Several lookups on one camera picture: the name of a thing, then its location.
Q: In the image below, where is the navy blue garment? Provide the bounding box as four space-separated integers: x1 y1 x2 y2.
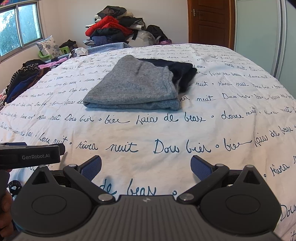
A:
139 59 197 93

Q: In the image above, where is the floral pillow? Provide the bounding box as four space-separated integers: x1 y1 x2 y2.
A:
36 36 60 51

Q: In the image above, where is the folded clothes stack left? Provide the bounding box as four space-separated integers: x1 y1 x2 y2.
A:
1 57 68 109

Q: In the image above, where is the green plastic basket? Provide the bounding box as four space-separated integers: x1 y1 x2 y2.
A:
39 46 70 61

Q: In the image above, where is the grey knit sweater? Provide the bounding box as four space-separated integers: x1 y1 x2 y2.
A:
83 55 181 111

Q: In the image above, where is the crumpled white plastic bag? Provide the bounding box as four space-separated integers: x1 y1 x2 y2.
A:
69 47 88 58

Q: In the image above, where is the brown wooden door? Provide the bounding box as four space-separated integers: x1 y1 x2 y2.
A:
187 0 235 50

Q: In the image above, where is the window with metal frame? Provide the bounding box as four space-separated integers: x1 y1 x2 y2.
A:
1 1 44 62

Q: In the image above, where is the person's left hand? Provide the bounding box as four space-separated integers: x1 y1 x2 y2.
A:
0 169 15 239

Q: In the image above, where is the frosted glass wardrobe door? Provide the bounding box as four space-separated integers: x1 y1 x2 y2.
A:
235 0 295 96

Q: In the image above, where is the pile of clothes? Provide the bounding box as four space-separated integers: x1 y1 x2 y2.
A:
83 6 172 47

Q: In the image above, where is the white quilt with script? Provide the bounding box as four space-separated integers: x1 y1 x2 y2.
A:
1 44 295 240

